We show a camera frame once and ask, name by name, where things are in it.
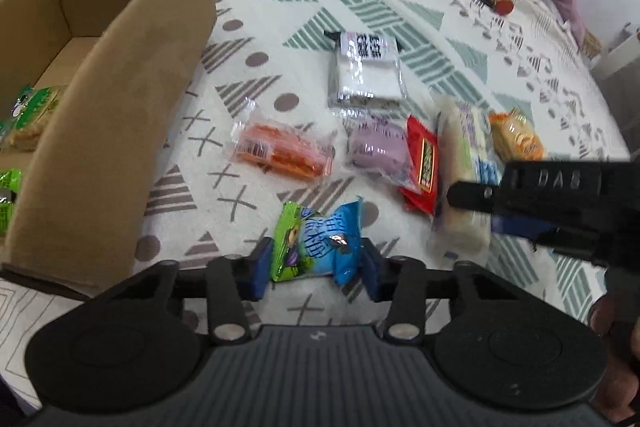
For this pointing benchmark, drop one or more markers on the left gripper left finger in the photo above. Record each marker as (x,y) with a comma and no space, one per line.
(252,273)

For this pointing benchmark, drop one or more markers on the silver black-label snack packet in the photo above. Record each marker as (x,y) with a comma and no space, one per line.
(366,71)

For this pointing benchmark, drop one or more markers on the white bread packet blue label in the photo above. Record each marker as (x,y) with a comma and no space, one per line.
(460,176)

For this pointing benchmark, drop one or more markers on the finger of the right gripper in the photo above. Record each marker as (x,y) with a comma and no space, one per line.
(518,226)
(472,196)

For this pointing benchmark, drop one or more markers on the small green blue snack packet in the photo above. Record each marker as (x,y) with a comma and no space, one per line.
(289,257)

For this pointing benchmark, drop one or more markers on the right hand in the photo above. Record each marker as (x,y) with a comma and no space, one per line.
(620,384)

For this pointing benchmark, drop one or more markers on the patterned white green bedspread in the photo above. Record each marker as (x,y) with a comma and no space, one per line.
(188,130)

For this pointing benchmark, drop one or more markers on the brown cardboard box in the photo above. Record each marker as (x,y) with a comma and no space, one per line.
(123,66)

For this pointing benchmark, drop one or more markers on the purple round snack packet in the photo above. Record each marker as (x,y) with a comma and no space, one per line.
(378,145)

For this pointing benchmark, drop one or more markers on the orange cracker packet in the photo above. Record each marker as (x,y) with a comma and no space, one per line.
(514,138)

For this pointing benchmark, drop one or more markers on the orange pink snack packet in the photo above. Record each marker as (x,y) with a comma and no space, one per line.
(282,148)

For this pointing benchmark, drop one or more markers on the green-wrapped biscuit packet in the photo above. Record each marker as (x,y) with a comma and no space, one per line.
(29,117)

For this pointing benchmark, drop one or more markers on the red chocolate snack packet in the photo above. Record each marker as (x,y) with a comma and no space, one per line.
(424,155)

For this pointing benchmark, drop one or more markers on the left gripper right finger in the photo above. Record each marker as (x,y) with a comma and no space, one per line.
(378,274)

